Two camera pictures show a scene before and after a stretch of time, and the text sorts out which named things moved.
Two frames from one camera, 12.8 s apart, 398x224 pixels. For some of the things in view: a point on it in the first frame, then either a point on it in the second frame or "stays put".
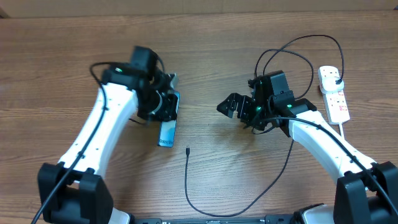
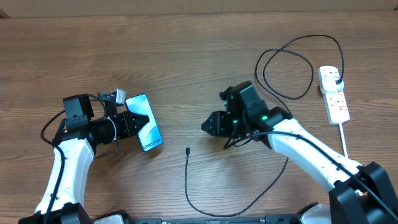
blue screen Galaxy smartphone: (167, 129) -> (149, 136)
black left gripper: (169, 112) -> (129, 129)
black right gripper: (244, 102) -> (220, 119)
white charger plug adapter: (328, 84) stays put
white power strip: (335, 102) stays put
